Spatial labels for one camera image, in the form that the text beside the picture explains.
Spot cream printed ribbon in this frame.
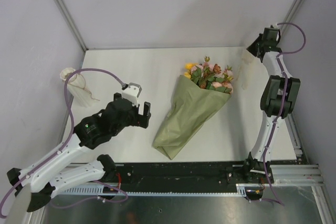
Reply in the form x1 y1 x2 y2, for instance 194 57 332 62
237 49 257 90

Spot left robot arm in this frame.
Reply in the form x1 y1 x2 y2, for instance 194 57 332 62
7 93 151 212

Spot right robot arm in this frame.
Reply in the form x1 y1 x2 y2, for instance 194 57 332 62
242 26 301 183

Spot white ribbed ceramic vase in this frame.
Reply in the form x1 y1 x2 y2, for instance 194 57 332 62
67 73 99 108

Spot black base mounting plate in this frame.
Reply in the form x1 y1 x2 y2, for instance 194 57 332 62
108 161 274 188

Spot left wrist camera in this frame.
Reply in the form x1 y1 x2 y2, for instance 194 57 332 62
121 83 142 106

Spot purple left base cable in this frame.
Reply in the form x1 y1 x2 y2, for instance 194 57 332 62
49 179 129 210

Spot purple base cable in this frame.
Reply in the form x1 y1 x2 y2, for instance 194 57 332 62
248 179 285 207
49 179 129 210

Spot right aluminium table rail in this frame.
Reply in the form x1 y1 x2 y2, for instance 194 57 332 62
261 46 308 162

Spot grey slotted cable duct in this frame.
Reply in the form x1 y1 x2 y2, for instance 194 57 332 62
57 183 274 197

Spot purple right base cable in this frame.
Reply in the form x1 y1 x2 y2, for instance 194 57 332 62
248 179 285 207

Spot left aluminium frame post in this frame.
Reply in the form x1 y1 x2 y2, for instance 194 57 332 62
54 0 88 52

